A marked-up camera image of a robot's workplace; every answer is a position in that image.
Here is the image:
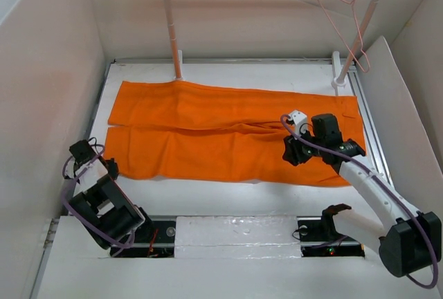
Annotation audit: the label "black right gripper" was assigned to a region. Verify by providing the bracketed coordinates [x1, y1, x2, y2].
[282, 125, 325, 166]

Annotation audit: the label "orange trousers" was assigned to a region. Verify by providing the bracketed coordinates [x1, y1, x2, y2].
[105, 81, 365, 187]

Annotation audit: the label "pink wire hanger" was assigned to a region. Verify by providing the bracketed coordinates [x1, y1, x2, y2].
[313, 0, 372, 73]

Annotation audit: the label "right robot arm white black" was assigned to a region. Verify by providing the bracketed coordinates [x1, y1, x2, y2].
[280, 111, 442, 288]

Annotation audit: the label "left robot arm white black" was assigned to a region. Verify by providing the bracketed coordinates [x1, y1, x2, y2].
[67, 140, 154, 250]

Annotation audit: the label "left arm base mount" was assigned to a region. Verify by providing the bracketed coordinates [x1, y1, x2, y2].
[109, 218, 177, 259]

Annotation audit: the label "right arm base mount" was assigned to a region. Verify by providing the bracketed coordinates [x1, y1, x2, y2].
[292, 217, 365, 258]

